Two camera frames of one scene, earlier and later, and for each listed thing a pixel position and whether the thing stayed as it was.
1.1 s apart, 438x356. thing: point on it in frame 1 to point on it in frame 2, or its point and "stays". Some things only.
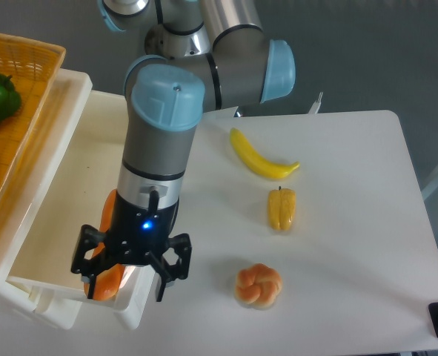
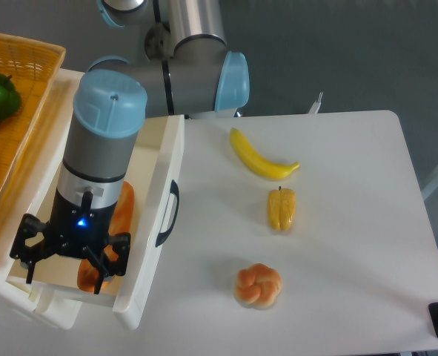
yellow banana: x=257 y=164 stays
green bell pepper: x=0 y=99 stays
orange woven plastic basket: x=32 y=66 stays
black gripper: x=137 y=236 to x=74 y=230
